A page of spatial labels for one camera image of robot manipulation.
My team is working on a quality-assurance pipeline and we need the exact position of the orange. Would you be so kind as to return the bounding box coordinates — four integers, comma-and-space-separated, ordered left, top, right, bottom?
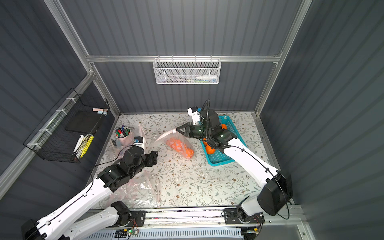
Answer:
166, 138, 185, 152
183, 148, 194, 159

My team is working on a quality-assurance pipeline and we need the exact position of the clear pink-dotted zip-top bag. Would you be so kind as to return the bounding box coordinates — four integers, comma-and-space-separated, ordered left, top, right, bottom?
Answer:
93, 125, 160, 209

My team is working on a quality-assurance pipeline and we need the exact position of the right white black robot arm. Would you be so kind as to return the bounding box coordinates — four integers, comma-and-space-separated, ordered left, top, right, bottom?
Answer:
177, 106, 293, 222

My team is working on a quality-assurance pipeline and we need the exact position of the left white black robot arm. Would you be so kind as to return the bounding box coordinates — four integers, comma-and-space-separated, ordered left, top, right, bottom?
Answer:
21, 146, 159, 240

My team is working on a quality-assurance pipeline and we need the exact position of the pink pen cup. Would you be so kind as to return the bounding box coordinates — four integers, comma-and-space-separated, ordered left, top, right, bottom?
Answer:
115, 125, 134, 147

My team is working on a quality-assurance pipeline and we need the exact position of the teal plastic basket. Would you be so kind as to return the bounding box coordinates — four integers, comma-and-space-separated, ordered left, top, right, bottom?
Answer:
200, 115, 248, 167

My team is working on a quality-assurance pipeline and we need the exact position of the yellow marker in basket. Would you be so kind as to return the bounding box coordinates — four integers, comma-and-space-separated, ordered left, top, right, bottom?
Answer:
76, 135, 94, 159

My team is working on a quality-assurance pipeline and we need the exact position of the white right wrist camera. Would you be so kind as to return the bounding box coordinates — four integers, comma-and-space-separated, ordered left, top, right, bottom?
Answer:
187, 106, 201, 125

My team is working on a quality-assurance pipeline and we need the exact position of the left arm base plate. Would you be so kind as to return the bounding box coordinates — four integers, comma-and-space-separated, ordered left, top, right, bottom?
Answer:
109, 210, 147, 228

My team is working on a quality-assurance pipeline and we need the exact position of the white wire wall basket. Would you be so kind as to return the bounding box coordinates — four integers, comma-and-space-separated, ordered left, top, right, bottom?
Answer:
153, 58, 222, 85

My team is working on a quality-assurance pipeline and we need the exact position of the black wire wall basket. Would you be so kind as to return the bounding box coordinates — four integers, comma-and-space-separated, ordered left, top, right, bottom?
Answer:
24, 89, 110, 164

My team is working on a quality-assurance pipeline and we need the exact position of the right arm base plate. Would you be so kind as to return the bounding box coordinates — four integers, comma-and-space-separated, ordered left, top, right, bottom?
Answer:
221, 208, 265, 225

